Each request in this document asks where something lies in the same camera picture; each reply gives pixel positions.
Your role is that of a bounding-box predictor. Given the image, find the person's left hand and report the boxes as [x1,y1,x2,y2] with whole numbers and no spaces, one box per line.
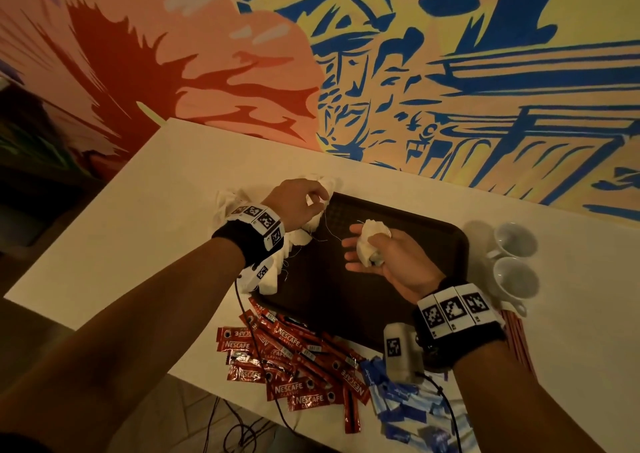
[261,176,332,234]

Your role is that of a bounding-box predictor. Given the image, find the bundle of red stir sticks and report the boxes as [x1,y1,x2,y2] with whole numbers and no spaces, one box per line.
[500,302,541,381]

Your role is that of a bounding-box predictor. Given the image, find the row of tea bags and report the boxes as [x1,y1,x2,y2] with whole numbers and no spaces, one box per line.
[235,172,341,294]

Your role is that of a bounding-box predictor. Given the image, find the black right wristband with markers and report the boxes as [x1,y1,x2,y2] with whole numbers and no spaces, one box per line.
[412,280,509,373]

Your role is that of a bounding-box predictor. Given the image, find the dark brown tray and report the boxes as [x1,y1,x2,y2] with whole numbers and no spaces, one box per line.
[250,192,471,354]

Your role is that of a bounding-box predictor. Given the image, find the pile of blue sugar sachets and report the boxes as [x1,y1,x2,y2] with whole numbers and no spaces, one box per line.
[360,356,466,453]

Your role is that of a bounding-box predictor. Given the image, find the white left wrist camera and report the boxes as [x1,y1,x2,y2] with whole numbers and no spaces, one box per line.
[244,258,283,296]

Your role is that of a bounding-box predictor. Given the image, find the person's right forearm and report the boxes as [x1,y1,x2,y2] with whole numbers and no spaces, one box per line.
[452,340,607,453]

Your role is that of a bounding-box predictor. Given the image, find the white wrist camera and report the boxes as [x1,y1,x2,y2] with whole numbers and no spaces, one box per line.
[244,258,283,296]
[383,320,428,387]

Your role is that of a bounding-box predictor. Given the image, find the black right camera cable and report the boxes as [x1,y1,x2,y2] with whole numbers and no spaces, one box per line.
[425,372,463,453]

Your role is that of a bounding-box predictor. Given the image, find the person's right hand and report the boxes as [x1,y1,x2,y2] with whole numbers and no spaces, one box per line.
[341,222,448,306]

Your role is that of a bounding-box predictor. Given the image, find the white tea bag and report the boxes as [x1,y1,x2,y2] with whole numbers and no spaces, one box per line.
[354,218,394,270]
[304,188,331,211]

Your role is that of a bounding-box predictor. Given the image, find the pile of white tea bags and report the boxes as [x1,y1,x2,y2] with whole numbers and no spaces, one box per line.
[214,182,263,221]

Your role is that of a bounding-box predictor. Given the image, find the black left wristband with markers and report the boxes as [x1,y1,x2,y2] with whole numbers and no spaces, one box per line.
[211,202,288,269]

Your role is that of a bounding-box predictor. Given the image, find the small white cup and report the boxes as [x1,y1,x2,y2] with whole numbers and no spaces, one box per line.
[491,256,542,317]
[493,220,540,259]

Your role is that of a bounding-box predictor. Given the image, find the person's left forearm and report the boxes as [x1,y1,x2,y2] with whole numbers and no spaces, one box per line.
[0,236,248,453]

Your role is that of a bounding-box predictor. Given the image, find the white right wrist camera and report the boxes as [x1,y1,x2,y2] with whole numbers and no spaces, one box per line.
[383,320,428,387]

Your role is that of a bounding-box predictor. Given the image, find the pile of red Nescafe sachets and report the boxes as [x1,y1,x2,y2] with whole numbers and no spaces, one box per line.
[215,296,373,436]

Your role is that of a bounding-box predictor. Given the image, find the black wristband with markers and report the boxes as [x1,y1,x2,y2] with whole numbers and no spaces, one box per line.
[412,280,509,373]
[211,202,288,269]

